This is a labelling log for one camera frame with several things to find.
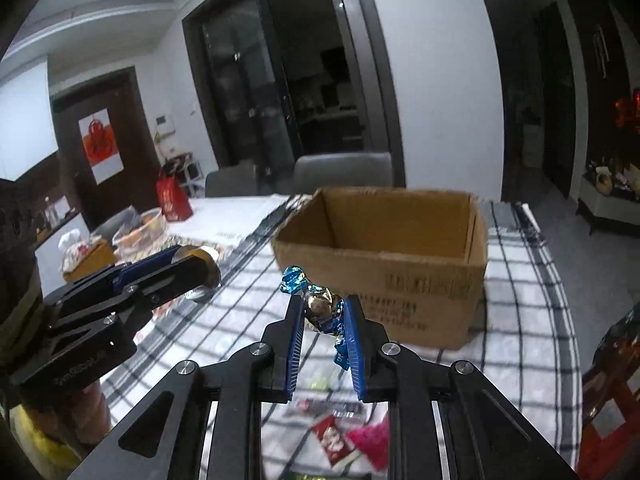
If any white printed table cloth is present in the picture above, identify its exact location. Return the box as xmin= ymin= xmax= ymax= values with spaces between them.
xmin=165 ymin=195 xmax=301 ymax=261

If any pink snack packet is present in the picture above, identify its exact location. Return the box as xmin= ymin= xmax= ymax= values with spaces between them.
xmin=347 ymin=410 xmax=391 ymax=476

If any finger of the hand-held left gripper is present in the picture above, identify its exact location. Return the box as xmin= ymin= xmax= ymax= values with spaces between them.
xmin=42 ymin=245 xmax=188 ymax=318
xmin=102 ymin=255 xmax=221 ymax=343

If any brown tissue box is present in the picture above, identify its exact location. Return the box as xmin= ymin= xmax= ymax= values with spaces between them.
xmin=59 ymin=230 xmax=118 ymax=283

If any red foil balloon bunch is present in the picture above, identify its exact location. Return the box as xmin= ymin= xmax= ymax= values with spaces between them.
xmin=615 ymin=89 xmax=640 ymax=133

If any small white rack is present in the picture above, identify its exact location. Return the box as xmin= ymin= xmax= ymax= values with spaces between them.
xmin=162 ymin=152 xmax=203 ymax=196

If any red white door poster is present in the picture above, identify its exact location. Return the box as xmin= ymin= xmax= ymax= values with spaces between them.
xmin=78 ymin=107 xmax=124 ymax=184

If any brown wooden chair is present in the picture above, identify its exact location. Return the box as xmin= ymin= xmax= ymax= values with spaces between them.
xmin=577 ymin=302 xmax=640 ymax=480

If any silver refrigerator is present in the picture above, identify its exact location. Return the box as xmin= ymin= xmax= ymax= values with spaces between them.
xmin=330 ymin=0 xmax=371 ymax=153

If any white low cabinet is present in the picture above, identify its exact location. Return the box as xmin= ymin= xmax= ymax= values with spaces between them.
xmin=577 ymin=172 xmax=640 ymax=236

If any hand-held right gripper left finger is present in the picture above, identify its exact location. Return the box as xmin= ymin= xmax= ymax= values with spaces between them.
xmin=67 ymin=294 xmax=307 ymax=480

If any clear gold jelly cup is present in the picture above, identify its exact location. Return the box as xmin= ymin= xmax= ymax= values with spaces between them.
xmin=172 ymin=245 xmax=222 ymax=302

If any red snack packet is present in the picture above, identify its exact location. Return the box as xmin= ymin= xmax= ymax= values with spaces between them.
xmin=310 ymin=414 xmax=353 ymax=466

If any clear bowl with food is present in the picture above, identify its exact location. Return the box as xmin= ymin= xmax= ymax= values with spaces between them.
xmin=112 ymin=208 xmax=168 ymax=256

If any person's left forearm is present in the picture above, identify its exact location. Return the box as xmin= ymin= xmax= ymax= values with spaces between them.
xmin=7 ymin=405 xmax=83 ymax=480

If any red gift bag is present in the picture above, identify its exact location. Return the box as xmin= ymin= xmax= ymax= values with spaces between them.
xmin=156 ymin=170 xmax=193 ymax=222

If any grey dining chair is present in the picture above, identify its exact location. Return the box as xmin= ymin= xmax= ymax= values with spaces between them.
xmin=293 ymin=151 xmax=393 ymax=195
xmin=92 ymin=205 xmax=146 ymax=241
xmin=205 ymin=165 xmax=258 ymax=198

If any dark hallway door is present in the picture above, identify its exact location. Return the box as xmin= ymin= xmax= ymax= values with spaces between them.
xmin=532 ymin=2 xmax=576 ymax=198

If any dark wrapped candy bar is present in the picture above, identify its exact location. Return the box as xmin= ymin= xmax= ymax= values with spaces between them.
xmin=287 ymin=397 xmax=366 ymax=420

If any dark brown door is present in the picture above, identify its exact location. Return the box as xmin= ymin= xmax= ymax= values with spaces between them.
xmin=50 ymin=66 xmax=161 ymax=231

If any brown cardboard box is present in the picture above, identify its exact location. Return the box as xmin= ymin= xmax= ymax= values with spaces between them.
xmin=270 ymin=186 xmax=489 ymax=351

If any black white checked cloth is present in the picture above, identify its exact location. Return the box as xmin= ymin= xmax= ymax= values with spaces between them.
xmin=100 ymin=195 xmax=583 ymax=480

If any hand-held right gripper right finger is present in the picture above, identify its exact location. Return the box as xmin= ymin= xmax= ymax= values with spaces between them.
xmin=342 ymin=295 xmax=581 ymax=480

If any dark wardrobe with long handles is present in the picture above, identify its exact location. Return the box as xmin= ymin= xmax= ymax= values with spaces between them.
xmin=560 ymin=0 xmax=631 ymax=176

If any person's left hand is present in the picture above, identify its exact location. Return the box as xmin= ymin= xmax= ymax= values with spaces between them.
xmin=20 ymin=385 xmax=113 ymax=448

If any dark framed sliding glass door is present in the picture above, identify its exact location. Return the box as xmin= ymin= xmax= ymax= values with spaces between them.
xmin=182 ymin=0 xmax=406 ymax=196

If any blue gold foil candy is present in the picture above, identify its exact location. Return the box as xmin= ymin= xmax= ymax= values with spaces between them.
xmin=280 ymin=265 xmax=351 ymax=371

